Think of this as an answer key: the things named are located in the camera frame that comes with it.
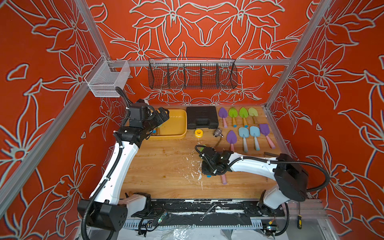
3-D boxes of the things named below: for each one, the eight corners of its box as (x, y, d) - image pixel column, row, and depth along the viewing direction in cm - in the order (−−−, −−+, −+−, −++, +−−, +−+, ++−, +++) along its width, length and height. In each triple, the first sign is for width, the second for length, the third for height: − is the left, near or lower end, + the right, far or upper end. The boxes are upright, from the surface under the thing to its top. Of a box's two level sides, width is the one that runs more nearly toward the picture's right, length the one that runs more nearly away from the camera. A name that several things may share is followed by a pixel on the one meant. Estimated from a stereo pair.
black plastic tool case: (186, 129, 105) (185, 124, 101) (186, 109, 118) (186, 104, 114) (218, 128, 105) (219, 124, 101) (215, 109, 118) (216, 104, 114)
